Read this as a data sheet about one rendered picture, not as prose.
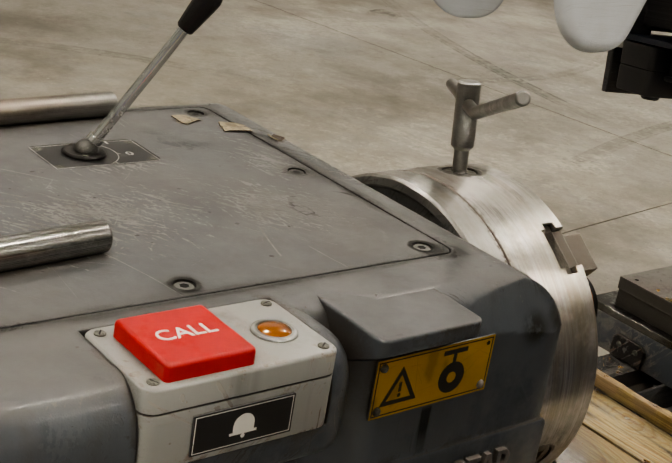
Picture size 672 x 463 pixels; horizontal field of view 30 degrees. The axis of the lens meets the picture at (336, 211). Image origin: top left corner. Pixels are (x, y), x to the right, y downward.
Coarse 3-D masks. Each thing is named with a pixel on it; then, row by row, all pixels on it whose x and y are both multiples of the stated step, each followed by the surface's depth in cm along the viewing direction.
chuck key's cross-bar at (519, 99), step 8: (448, 80) 125; (456, 80) 124; (448, 88) 124; (456, 88) 120; (504, 96) 97; (512, 96) 93; (520, 96) 92; (528, 96) 92; (464, 104) 114; (472, 104) 112; (480, 104) 107; (488, 104) 102; (496, 104) 99; (504, 104) 96; (512, 104) 93; (520, 104) 92; (472, 112) 109; (480, 112) 106; (488, 112) 103; (496, 112) 101
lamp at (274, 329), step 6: (264, 324) 76; (270, 324) 76; (276, 324) 76; (282, 324) 76; (264, 330) 75; (270, 330) 75; (276, 330) 75; (282, 330) 75; (288, 330) 75; (276, 336) 75; (282, 336) 75
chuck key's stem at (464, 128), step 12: (468, 84) 114; (480, 84) 115; (456, 96) 115; (468, 96) 114; (456, 108) 115; (456, 120) 116; (468, 120) 115; (456, 132) 116; (468, 132) 115; (456, 144) 116; (468, 144) 116; (456, 156) 117; (468, 156) 117; (456, 168) 117
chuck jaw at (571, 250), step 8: (544, 232) 113; (552, 232) 114; (560, 232) 114; (552, 240) 113; (560, 240) 114; (568, 240) 116; (576, 240) 117; (552, 248) 113; (560, 248) 113; (568, 248) 114; (576, 248) 116; (584, 248) 117; (560, 256) 113; (568, 256) 113; (576, 256) 116; (584, 256) 116; (560, 264) 112; (568, 264) 113; (576, 264) 113; (584, 264) 116; (592, 264) 116; (568, 272) 112
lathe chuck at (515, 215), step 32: (480, 192) 113; (512, 192) 115; (512, 224) 111; (544, 224) 113; (512, 256) 108; (544, 256) 110; (576, 288) 111; (576, 320) 110; (576, 352) 110; (576, 384) 111; (544, 416) 110; (576, 416) 113
